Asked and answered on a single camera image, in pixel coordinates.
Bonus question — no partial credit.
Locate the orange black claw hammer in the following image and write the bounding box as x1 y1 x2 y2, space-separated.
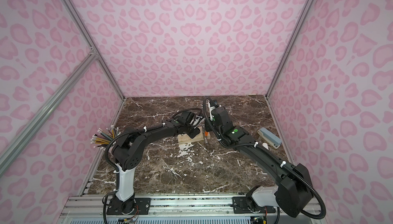
202 125 209 145

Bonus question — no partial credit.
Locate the light wooden block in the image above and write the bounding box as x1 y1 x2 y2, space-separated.
178 126 205 145

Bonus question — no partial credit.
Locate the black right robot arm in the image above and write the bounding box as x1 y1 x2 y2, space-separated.
203 97 326 219

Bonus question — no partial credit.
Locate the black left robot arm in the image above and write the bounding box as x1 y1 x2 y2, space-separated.
104 107 203 203

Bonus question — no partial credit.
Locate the grey blue stapler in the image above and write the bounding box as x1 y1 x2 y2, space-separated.
257 127 282 149

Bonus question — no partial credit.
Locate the pink cup of pencils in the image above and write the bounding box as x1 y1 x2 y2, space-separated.
91 125 121 150

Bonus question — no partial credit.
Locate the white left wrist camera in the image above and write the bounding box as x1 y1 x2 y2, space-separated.
190 115 204 127

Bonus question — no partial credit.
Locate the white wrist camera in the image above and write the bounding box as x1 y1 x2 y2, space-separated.
190 115 204 127
208 100 220 121

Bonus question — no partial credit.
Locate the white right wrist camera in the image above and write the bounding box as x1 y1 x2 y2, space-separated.
208 100 220 121

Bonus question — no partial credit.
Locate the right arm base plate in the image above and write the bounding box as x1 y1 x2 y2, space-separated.
230 195 276 214

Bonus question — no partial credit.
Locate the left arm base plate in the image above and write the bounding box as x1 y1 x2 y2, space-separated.
106 197 151 215

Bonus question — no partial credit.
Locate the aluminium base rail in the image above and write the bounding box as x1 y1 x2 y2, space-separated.
58 193 326 224

